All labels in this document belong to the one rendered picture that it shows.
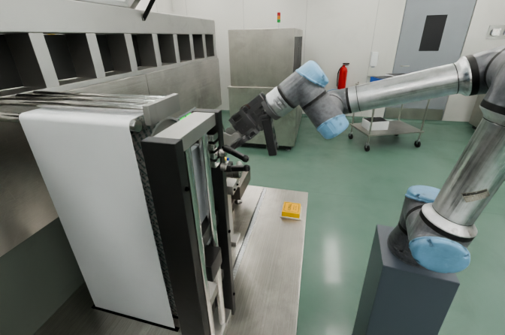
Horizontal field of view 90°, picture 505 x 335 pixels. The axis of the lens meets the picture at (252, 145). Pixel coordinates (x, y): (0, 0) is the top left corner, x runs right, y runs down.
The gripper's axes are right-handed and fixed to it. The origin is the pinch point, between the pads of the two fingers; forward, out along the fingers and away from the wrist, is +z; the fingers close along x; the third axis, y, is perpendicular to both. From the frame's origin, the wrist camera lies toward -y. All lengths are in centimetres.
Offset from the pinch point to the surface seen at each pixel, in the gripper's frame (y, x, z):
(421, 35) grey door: -99, -452, -163
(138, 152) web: 13.7, 30.3, -3.4
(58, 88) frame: 40.3, 17.0, 15.1
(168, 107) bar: 16.5, 25.5, -11.8
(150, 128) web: 15.7, 27.2, -6.5
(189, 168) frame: 5.9, 37.0, -15.2
